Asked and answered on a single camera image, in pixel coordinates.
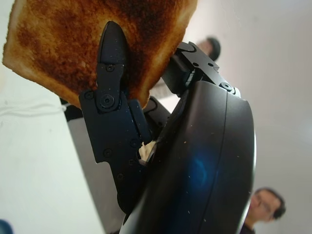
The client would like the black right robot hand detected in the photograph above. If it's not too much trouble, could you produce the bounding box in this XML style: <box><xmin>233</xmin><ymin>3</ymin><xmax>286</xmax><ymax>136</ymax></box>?
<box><xmin>78</xmin><ymin>21</ymin><xmax>257</xmax><ymax>234</ymax></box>

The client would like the browned toast slice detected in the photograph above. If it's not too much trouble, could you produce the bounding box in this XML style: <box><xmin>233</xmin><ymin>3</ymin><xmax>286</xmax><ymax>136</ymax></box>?
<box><xmin>2</xmin><ymin>0</ymin><xmax>199</xmax><ymax>110</ymax></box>

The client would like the person in dark clothes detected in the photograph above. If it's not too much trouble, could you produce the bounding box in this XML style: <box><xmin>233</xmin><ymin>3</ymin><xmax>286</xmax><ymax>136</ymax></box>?
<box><xmin>243</xmin><ymin>187</ymin><xmax>286</xmax><ymax>234</ymax></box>

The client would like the pale bread crumb chunk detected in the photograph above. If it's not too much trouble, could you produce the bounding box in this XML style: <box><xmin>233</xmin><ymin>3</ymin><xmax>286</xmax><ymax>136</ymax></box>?
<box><xmin>138</xmin><ymin>141</ymin><xmax>157</xmax><ymax>162</ymax></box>

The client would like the white toaster power cord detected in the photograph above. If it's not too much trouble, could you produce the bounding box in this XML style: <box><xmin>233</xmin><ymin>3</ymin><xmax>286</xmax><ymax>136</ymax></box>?
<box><xmin>0</xmin><ymin>98</ymin><xmax>68</xmax><ymax>117</ymax></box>

